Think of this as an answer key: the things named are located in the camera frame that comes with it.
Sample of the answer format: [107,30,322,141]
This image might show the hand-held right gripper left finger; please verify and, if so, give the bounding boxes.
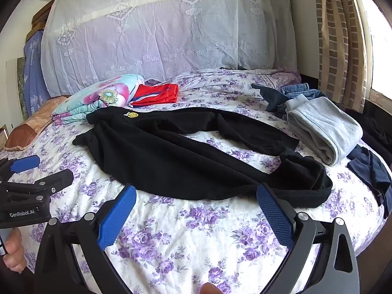
[34,184,137,294]

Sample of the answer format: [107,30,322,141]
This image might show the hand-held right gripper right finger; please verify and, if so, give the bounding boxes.
[256,183,360,294]

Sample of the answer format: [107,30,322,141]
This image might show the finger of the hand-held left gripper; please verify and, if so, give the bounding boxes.
[0,155,40,176]
[0,169,74,202]

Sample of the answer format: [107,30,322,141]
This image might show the black pants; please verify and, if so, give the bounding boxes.
[72,107,333,209]

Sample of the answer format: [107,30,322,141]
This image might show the folded light grey pants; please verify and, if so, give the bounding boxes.
[285,94,364,166]

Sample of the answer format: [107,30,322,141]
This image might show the person's left hand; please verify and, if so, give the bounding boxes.
[2,228,27,274]

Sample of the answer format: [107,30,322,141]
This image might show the person's right hand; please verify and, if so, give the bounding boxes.
[197,282,222,294]

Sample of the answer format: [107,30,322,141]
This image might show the brown pillow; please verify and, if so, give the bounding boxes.
[4,96,72,152]

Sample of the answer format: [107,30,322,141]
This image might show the purple floral bedsheet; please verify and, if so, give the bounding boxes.
[0,67,390,294]

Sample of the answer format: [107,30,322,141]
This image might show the green panel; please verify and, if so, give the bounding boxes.
[17,57,30,122]

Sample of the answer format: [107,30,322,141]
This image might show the blue patterned cloth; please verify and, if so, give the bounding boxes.
[24,30,49,117]

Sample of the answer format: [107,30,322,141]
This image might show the folded teal pink floral blanket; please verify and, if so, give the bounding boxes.
[51,73,146,126]

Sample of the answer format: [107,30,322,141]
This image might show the navy garment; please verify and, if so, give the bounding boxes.
[347,145,392,220]

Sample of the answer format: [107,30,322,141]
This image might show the dark grey-blue garment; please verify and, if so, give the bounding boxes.
[250,83,289,113]

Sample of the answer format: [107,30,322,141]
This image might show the blue jeans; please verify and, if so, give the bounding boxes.
[280,83,328,102]

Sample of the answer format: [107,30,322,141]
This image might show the red garment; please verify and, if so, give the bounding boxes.
[128,83,179,108]

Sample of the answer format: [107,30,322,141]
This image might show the dark cloth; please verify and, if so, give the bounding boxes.
[346,107,390,148]

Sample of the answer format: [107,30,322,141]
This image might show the purple pillow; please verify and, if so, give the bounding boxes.
[254,69,302,88]

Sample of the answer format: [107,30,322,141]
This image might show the wooden furniture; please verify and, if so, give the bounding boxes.
[30,0,57,34]

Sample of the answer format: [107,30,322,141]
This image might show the white lace cloth over bedding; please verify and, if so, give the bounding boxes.
[40,0,299,98]

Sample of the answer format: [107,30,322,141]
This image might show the beige checked curtain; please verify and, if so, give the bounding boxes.
[314,0,373,114]

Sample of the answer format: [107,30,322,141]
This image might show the window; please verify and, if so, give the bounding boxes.
[352,0,392,106]

